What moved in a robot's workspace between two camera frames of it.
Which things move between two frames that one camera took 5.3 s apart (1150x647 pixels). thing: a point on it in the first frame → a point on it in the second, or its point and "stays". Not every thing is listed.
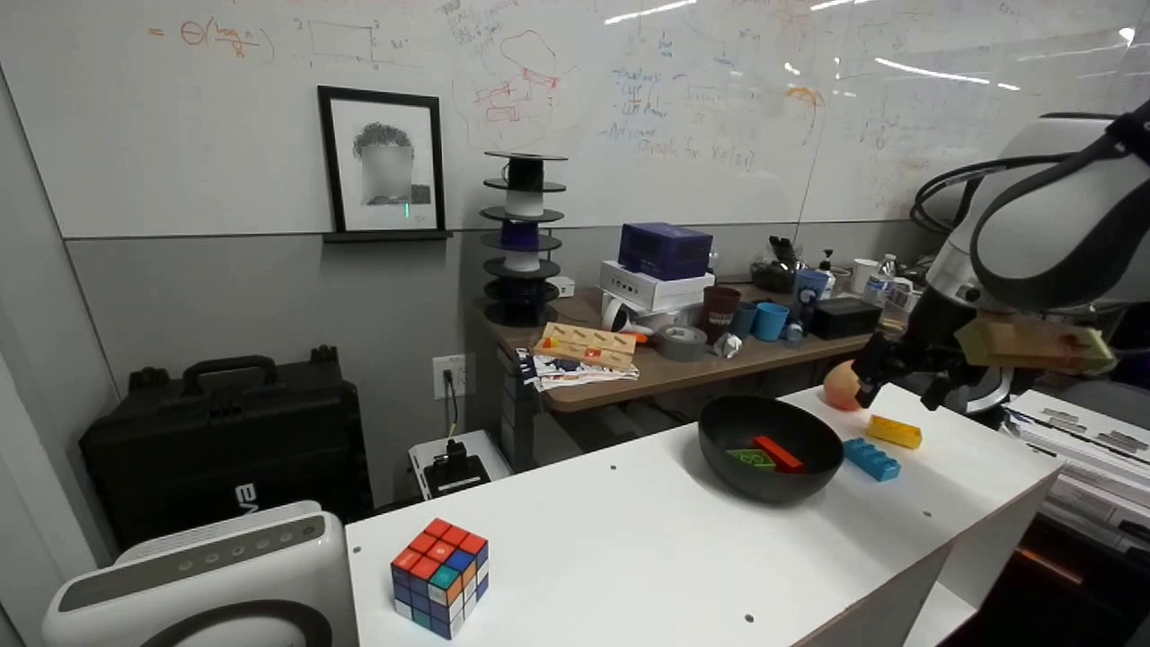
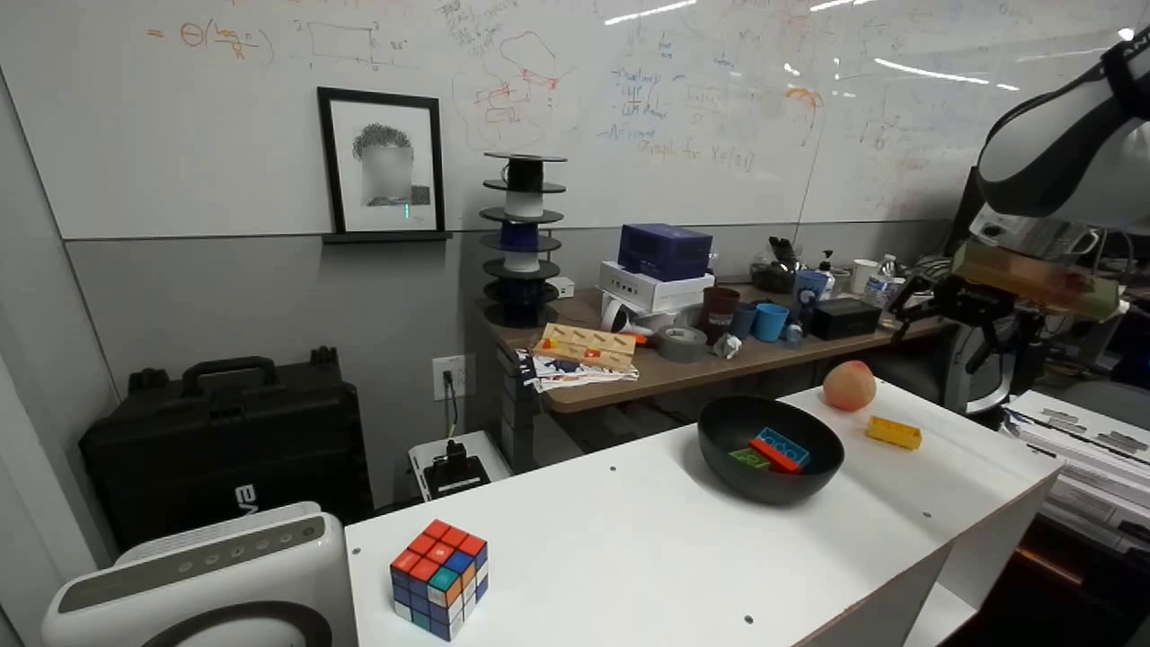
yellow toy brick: (896, 433) stays
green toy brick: (751, 459) stays
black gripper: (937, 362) → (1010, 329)
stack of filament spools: (522, 282) stays
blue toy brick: (872, 459) → (786, 444)
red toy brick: (789, 462) stays
